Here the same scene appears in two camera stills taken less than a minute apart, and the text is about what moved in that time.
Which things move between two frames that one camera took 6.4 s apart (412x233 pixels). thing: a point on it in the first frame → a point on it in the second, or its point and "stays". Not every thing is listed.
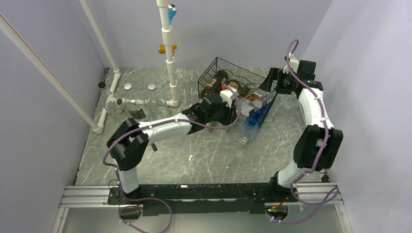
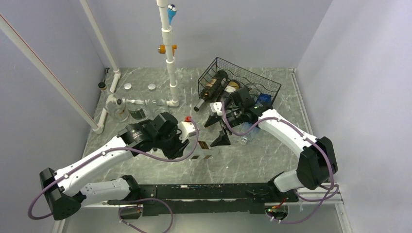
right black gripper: (274, 74) → (222, 140)
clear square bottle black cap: (253, 100) → (204, 150)
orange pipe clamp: (162, 48) stays
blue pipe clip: (171, 11) stays
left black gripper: (230, 117) → (178, 150)
